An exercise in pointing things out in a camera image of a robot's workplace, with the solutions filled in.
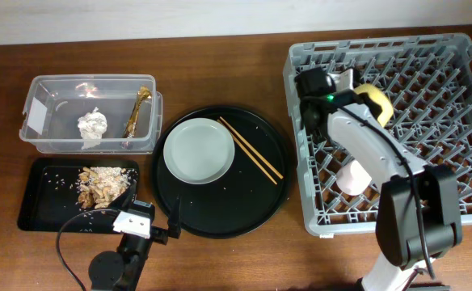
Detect yellow bowl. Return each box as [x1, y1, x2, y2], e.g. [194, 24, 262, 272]
[354, 83, 394, 127]

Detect black rectangular tray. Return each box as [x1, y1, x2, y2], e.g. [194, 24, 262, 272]
[17, 158, 140, 234]

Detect pink cup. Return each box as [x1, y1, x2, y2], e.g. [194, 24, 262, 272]
[336, 160, 372, 196]

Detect white tissue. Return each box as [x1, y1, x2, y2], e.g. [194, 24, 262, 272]
[78, 108, 107, 139]

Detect food scraps pile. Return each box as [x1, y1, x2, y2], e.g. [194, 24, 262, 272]
[77, 167, 134, 209]

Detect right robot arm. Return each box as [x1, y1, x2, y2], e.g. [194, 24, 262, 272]
[294, 68, 463, 290]

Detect grey dishwasher rack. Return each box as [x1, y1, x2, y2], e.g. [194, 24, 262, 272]
[283, 33, 472, 238]

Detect gold brown snack wrapper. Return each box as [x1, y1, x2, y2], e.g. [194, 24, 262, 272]
[123, 86, 151, 138]

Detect grey plate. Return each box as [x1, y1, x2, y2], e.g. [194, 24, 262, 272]
[163, 118, 235, 185]

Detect round black serving tray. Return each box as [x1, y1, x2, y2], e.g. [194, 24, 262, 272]
[150, 105, 292, 238]

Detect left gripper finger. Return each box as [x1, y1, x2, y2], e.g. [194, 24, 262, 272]
[116, 181, 137, 209]
[167, 196, 181, 238]

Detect wooden chopstick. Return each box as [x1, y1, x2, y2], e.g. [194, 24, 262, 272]
[216, 118, 279, 186]
[219, 116, 284, 180]

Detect clear plastic bin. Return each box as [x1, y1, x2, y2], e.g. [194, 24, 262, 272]
[19, 74, 163, 154]

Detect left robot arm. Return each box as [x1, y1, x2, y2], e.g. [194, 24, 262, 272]
[88, 190, 181, 290]

